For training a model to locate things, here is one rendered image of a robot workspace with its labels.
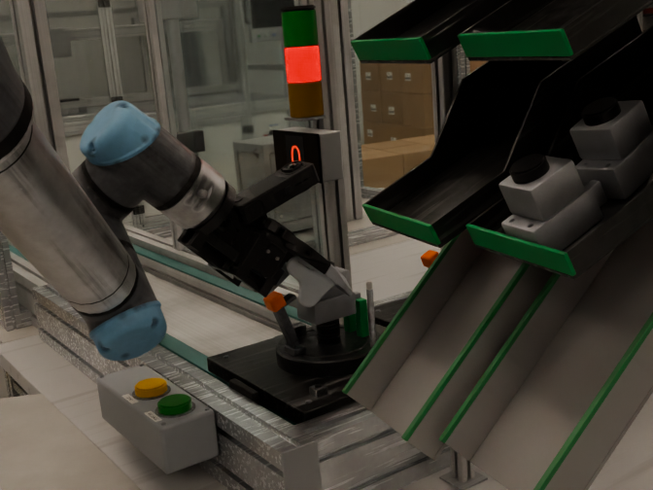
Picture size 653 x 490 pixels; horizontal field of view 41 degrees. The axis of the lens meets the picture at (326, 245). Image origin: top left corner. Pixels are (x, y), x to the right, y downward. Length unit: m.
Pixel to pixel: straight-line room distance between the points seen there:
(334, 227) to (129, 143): 0.48
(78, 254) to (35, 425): 0.61
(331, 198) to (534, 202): 0.67
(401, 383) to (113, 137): 0.39
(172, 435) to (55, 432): 0.32
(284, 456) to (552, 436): 0.29
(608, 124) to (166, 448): 0.61
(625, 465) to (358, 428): 0.33
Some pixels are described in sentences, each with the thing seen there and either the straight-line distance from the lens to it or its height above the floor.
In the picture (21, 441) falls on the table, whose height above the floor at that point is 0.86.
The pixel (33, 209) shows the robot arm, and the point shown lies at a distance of 0.73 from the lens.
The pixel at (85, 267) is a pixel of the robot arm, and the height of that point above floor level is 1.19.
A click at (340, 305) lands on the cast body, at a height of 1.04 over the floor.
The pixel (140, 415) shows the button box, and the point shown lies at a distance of 1.08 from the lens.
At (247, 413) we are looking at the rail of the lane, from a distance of 1.05.
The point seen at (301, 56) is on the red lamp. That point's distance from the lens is 1.27.
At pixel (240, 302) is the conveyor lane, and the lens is 1.54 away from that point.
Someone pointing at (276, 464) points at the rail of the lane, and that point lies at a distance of 0.96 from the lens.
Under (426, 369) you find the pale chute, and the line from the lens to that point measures 0.91.
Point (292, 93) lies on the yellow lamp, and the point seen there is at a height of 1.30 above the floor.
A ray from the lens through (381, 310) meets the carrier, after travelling 1.31.
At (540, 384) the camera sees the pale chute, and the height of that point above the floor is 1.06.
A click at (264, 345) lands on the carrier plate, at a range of 1.21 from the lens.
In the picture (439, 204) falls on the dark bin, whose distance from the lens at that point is 0.85.
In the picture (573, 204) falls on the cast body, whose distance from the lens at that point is 0.71.
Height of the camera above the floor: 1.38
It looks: 14 degrees down
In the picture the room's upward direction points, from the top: 5 degrees counter-clockwise
